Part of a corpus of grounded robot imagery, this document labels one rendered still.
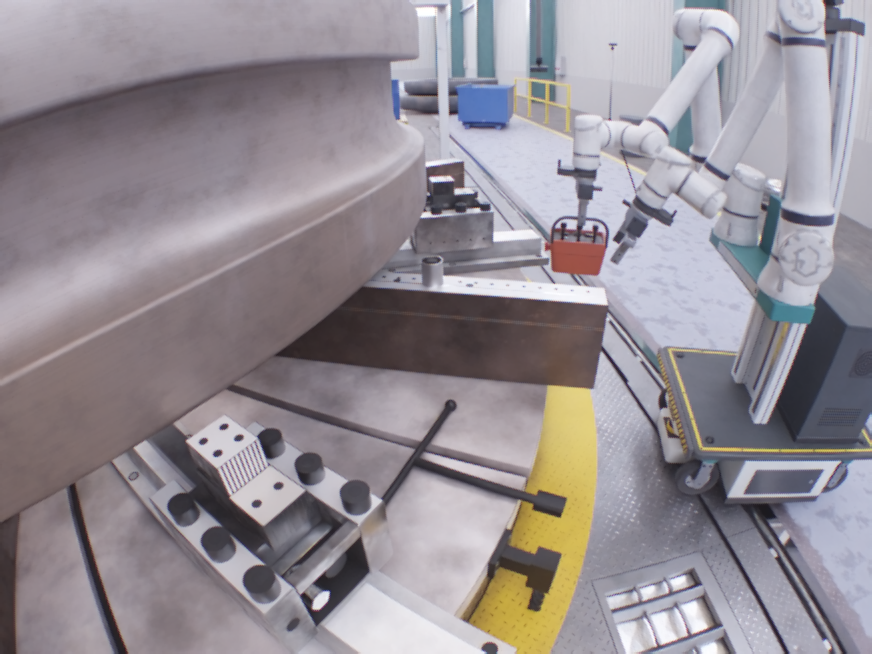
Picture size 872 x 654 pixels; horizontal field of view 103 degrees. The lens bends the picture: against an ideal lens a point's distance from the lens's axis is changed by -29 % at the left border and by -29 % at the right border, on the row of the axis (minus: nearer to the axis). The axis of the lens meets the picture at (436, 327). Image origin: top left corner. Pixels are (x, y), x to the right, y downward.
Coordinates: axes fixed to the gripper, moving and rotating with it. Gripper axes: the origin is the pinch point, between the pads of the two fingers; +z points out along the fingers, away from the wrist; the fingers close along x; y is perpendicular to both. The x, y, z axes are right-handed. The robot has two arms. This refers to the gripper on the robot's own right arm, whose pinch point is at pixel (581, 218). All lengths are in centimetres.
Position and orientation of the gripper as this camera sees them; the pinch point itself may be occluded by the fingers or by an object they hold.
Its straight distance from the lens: 161.5
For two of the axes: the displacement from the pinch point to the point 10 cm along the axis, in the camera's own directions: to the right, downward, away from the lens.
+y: 9.8, 0.8, -1.9
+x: 2.1, -5.1, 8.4
